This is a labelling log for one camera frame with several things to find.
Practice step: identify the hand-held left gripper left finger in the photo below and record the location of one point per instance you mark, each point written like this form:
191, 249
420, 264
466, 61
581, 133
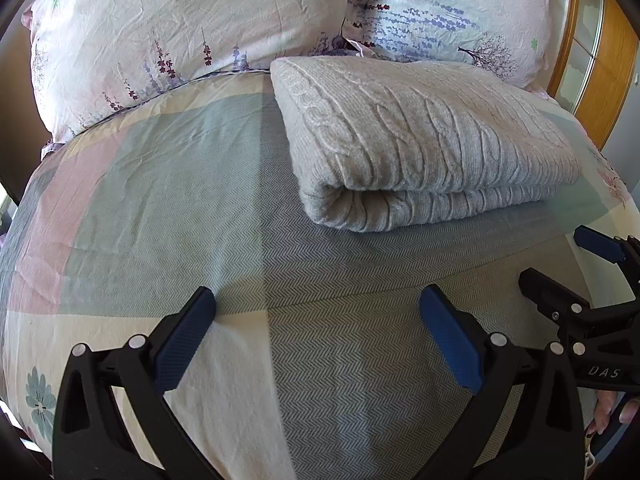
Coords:
183, 342

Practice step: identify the person's right hand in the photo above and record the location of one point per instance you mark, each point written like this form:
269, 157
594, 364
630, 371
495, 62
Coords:
607, 407

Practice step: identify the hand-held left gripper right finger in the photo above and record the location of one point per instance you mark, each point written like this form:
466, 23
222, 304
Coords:
452, 341

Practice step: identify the wooden cabinet with glass door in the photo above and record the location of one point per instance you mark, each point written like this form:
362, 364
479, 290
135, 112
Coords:
607, 55

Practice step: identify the pastel patchwork bed sheet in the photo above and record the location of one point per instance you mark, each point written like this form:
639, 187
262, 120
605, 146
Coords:
165, 220

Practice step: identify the pink floral pillow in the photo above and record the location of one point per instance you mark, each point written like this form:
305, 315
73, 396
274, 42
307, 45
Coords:
165, 30

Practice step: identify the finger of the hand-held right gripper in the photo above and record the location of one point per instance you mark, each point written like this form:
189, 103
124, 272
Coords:
552, 292
597, 245

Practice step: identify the brown headboard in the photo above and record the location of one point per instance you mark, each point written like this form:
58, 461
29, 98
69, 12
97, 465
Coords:
22, 110

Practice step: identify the white lavender print pillow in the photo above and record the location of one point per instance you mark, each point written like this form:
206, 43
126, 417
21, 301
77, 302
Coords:
450, 15

